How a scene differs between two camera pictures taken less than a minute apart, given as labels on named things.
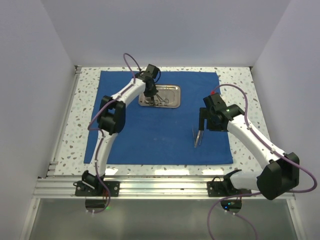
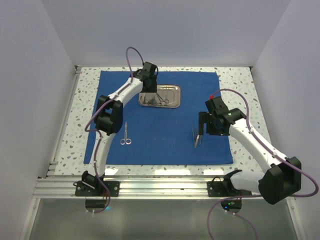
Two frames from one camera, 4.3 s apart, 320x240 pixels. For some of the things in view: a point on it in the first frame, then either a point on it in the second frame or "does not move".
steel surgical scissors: x=150 y=100 -> x=127 y=141
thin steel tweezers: x=194 y=139 does not move
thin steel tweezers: x=201 y=136 does not move
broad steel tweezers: x=197 y=138 does not move
